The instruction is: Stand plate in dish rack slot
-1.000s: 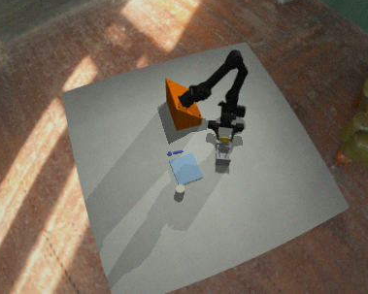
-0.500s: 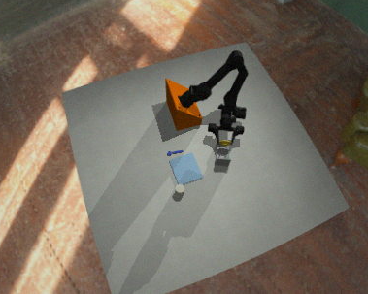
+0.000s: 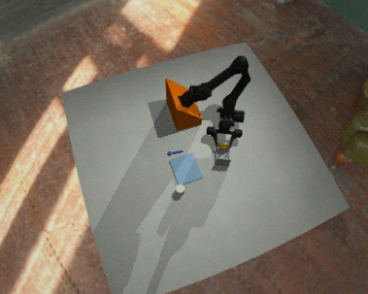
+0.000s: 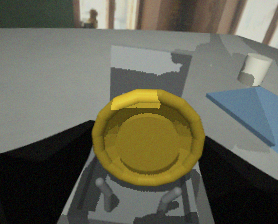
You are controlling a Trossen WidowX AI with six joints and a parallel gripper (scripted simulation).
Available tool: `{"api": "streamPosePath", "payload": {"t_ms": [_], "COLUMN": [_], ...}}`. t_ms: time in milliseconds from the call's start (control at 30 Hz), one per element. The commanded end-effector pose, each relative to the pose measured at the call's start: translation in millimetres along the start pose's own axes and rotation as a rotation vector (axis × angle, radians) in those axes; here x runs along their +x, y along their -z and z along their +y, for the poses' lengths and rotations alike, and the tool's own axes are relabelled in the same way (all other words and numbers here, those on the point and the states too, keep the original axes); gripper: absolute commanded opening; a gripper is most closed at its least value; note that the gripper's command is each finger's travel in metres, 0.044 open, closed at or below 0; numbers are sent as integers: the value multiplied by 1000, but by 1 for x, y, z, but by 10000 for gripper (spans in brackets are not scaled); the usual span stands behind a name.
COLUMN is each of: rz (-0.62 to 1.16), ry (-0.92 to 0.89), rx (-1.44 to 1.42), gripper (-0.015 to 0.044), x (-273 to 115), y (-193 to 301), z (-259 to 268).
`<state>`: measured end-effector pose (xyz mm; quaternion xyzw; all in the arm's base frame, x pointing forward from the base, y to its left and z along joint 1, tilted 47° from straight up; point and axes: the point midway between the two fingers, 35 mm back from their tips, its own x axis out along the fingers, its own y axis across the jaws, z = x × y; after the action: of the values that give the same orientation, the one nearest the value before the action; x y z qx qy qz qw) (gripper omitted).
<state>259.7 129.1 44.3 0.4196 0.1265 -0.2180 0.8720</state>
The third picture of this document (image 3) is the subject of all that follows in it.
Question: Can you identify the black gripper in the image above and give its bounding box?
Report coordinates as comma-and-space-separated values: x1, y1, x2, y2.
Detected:
207, 117, 243, 146

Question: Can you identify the grey dish rack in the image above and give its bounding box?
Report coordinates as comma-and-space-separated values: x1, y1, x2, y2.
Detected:
216, 147, 231, 167

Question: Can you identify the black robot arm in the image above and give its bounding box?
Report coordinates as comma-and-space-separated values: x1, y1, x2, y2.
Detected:
178, 55, 251, 128

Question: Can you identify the light blue flat mat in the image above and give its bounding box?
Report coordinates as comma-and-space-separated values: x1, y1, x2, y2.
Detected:
169, 153, 203, 184

